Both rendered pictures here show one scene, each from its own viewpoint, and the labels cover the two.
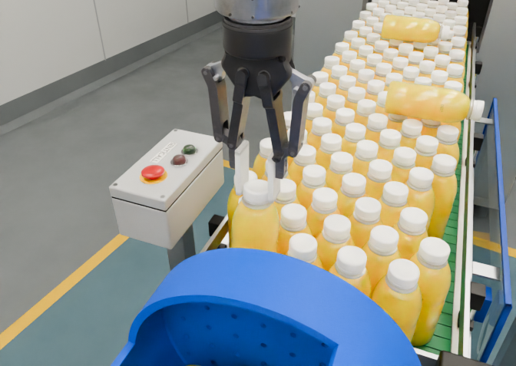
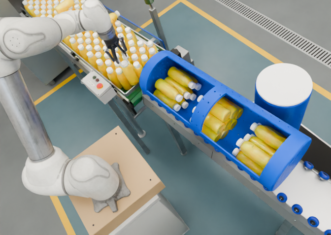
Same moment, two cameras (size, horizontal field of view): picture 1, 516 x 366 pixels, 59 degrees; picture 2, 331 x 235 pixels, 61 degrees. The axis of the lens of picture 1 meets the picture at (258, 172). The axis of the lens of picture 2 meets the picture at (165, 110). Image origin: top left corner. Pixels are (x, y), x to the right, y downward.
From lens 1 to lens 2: 124 cm
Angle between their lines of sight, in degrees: 37
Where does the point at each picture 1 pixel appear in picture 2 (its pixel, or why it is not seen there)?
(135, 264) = not seen: hidden behind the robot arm
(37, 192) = not seen: outside the picture
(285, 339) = (158, 68)
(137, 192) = (104, 89)
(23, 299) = (48, 211)
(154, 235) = (112, 94)
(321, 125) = (98, 48)
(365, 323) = (165, 52)
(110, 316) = not seen: hidden behind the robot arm
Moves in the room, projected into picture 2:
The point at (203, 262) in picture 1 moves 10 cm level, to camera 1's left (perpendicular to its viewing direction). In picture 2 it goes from (145, 68) to (137, 83)
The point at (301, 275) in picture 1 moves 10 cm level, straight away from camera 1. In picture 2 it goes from (156, 55) to (142, 50)
